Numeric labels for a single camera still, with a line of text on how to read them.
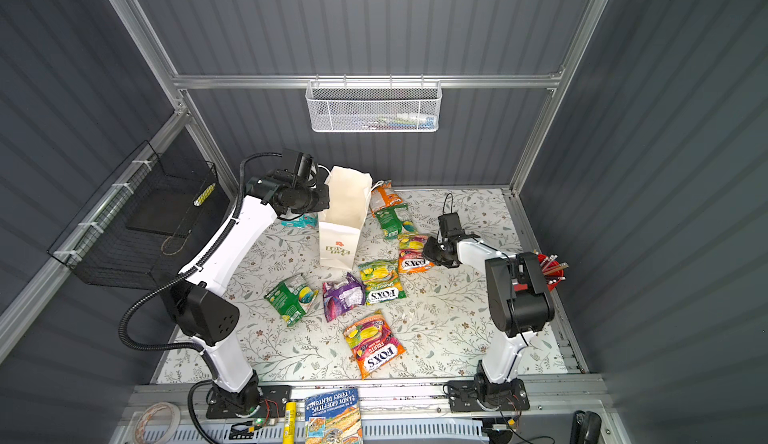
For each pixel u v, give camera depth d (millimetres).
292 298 867
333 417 693
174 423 706
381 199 1119
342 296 866
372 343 804
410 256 982
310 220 1077
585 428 664
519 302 493
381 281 922
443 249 737
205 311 446
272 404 722
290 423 693
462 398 737
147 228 739
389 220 1051
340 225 775
